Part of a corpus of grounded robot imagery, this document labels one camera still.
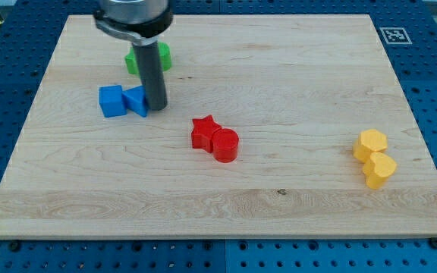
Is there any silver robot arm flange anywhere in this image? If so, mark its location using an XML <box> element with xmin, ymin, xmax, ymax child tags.
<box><xmin>93</xmin><ymin>0</ymin><xmax>174</xmax><ymax>46</ymax></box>

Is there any red cylinder block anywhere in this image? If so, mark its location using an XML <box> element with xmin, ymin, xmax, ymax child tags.
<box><xmin>212</xmin><ymin>128</ymin><xmax>239</xmax><ymax>163</ymax></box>

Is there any red star block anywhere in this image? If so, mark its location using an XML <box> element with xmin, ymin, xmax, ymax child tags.
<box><xmin>191</xmin><ymin>115</ymin><xmax>222</xmax><ymax>153</ymax></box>

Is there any wooden board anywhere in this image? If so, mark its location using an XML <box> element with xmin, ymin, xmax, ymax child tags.
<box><xmin>0</xmin><ymin>14</ymin><xmax>437</xmax><ymax>240</ymax></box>

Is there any blue triangle block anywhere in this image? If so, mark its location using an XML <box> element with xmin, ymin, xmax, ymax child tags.
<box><xmin>122</xmin><ymin>86</ymin><xmax>148</xmax><ymax>118</ymax></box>

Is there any green block right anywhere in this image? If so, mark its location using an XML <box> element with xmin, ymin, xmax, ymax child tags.
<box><xmin>158</xmin><ymin>42</ymin><xmax>172</xmax><ymax>71</ymax></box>

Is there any green block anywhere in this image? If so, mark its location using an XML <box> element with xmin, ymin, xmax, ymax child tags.
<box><xmin>158</xmin><ymin>42</ymin><xmax>172</xmax><ymax>71</ymax></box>
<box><xmin>124</xmin><ymin>47</ymin><xmax>139</xmax><ymax>75</ymax></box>

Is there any blue cube block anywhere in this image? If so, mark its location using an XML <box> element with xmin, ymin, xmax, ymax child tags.
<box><xmin>99</xmin><ymin>85</ymin><xmax>127</xmax><ymax>118</ymax></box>

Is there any green block left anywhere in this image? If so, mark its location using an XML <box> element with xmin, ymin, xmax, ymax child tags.
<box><xmin>124</xmin><ymin>47</ymin><xmax>139</xmax><ymax>75</ymax></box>

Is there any yellow hexagon block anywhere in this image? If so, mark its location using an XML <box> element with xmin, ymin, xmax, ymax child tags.
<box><xmin>353</xmin><ymin>129</ymin><xmax>388</xmax><ymax>163</ymax></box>

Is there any yellow heart block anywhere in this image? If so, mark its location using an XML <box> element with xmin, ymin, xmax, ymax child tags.
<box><xmin>362</xmin><ymin>152</ymin><xmax>398</xmax><ymax>190</ymax></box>

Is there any white fiducial marker tag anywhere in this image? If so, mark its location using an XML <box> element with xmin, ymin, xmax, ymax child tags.
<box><xmin>379</xmin><ymin>27</ymin><xmax>412</xmax><ymax>45</ymax></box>

